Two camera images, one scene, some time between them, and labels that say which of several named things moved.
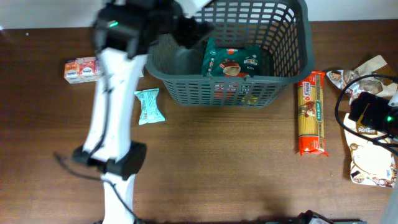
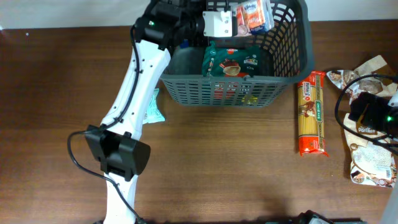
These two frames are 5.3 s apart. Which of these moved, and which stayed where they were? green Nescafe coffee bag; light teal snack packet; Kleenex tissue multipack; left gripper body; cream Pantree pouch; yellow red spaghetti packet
Moved: Kleenex tissue multipack; left gripper body
Stayed: cream Pantree pouch; yellow red spaghetti packet; green Nescafe coffee bag; light teal snack packet
